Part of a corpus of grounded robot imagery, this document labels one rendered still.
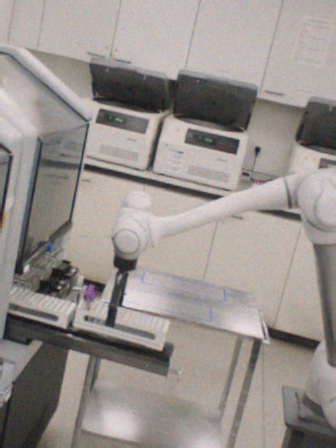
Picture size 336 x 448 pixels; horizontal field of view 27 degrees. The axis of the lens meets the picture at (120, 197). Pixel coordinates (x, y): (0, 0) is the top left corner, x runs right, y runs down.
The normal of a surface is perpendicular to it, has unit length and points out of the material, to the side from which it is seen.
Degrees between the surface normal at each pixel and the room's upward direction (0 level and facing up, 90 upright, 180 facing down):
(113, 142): 90
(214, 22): 90
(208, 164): 90
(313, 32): 90
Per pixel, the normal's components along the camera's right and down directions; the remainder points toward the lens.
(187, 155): -0.18, 0.21
